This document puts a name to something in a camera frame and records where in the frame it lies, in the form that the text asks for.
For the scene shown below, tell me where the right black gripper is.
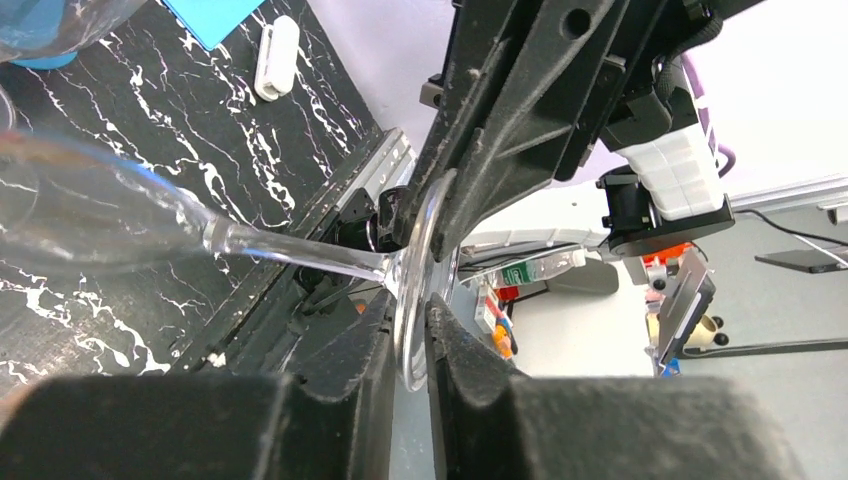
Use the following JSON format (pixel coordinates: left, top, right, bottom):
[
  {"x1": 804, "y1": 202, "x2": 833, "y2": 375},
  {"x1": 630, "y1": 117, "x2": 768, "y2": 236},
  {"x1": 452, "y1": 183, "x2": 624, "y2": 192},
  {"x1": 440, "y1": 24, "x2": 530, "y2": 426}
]
[{"x1": 395, "y1": 1, "x2": 729, "y2": 259}]

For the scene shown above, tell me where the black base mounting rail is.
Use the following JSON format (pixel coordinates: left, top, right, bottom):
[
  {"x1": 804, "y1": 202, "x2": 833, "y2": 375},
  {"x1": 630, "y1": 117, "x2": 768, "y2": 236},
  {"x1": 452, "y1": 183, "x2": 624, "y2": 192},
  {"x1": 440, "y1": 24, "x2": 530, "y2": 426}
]
[{"x1": 172, "y1": 128, "x2": 417, "y2": 373}]

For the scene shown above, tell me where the red white cigarette pack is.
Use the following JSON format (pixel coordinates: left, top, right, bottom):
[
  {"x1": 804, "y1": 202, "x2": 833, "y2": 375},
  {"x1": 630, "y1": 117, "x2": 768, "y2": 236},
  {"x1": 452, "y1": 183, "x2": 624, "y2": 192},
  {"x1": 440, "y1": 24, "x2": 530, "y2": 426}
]
[{"x1": 474, "y1": 283, "x2": 499, "y2": 335}]

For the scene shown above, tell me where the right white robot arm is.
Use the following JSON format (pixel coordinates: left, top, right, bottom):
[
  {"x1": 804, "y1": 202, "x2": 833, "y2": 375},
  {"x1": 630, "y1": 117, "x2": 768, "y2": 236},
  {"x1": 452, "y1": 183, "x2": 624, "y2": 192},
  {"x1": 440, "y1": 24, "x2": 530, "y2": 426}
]
[{"x1": 393, "y1": 1, "x2": 744, "y2": 261}]

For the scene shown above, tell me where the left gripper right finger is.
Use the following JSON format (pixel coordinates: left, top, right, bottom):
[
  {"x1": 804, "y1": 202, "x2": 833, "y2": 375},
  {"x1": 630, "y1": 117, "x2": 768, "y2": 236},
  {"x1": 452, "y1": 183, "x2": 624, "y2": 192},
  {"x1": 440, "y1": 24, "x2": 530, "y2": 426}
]
[{"x1": 425, "y1": 296, "x2": 804, "y2": 479}]

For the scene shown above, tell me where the light blue wine glass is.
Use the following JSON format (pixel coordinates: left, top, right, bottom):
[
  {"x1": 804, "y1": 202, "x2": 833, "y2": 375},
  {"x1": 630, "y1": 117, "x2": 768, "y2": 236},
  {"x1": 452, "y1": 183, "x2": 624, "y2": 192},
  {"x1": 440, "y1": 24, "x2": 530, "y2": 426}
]
[{"x1": 1, "y1": 0, "x2": 145, "y2": 63}]

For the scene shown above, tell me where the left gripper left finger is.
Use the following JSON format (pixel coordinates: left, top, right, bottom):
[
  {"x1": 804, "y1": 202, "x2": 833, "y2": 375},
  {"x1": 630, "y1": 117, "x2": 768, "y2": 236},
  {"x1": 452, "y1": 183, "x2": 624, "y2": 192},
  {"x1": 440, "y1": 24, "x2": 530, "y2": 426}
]
[{"x1": 1, "y1": 293, "x2": 394, "y2": 479}]

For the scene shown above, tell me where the small white rectangular device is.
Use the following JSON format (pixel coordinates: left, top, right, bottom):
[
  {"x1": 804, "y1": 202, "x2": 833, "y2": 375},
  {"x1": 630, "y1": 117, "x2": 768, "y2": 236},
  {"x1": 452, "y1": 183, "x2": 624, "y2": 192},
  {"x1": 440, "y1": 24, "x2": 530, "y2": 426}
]
[{"x1": 253, "y1": 16, "x2": 300, "y2": 102}]

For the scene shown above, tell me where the grey desk surface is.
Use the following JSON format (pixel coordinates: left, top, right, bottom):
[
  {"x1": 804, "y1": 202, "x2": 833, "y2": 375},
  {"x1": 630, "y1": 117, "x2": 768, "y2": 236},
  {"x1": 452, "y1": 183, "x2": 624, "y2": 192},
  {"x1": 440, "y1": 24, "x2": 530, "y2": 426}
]
[{"x1": 508, "y1": 253, "x2": 653, "y2": 377}]

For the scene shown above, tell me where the clear wine glass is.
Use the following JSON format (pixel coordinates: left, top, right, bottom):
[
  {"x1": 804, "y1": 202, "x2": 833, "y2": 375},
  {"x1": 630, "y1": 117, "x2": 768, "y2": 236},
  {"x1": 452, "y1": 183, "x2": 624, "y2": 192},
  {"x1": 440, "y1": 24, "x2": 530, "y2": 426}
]
[{"x1": 1, "y1": 130, "x2": 453, "y2": 391}]

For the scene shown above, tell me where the clear plastic water bottle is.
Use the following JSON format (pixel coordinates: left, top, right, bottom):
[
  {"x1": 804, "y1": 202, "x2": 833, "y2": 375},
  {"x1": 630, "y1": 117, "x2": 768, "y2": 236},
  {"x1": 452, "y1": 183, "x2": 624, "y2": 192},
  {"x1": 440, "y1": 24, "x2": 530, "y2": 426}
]
[{"x1": 461, "y1": 246, "x2": 587, "y2": 288}]

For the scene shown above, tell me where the blue flat sheet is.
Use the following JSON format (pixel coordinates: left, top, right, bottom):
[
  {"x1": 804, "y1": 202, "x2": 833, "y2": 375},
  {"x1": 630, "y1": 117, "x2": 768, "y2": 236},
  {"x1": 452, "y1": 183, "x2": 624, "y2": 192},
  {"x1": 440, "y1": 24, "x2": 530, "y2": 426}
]
[{"x1": 163, "y1": 0, "x2": 264, "y2": 51}]

